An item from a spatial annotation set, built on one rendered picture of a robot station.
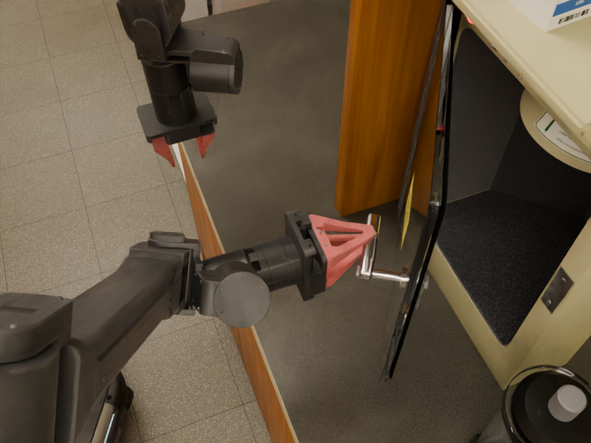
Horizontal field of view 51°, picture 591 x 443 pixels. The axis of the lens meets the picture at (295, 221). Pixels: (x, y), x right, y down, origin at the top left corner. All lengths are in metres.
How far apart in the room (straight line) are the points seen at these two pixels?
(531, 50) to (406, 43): 0.38
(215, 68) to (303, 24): 0.69
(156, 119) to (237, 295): 0.36
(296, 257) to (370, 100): 0.30
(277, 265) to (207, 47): 0.29
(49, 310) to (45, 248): 2.00
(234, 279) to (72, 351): 0.27
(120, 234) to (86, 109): 0.69
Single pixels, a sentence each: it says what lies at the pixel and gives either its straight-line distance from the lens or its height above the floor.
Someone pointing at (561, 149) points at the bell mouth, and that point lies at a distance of 0.71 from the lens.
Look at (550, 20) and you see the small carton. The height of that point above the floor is 1.52.
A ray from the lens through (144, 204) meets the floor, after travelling 2.36.
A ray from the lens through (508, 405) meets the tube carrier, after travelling 0.71.
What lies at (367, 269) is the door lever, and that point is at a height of 1.21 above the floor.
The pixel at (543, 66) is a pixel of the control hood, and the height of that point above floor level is 1.51.
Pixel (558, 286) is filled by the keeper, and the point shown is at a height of 1.21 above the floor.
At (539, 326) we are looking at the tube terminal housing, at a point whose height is 1.13.
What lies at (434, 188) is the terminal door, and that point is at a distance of 0.55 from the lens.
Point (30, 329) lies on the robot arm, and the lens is 0.32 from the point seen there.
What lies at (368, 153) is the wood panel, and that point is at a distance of 0.98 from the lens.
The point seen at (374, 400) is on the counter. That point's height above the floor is 0.94.
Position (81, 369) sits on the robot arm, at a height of 1.48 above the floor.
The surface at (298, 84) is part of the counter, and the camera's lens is 1.31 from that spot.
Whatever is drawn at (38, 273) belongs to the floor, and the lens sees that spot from 2.29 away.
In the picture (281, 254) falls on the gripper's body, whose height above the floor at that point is 1.23.
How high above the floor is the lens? 1.80
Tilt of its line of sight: 54 degrees down
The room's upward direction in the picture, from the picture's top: straight up
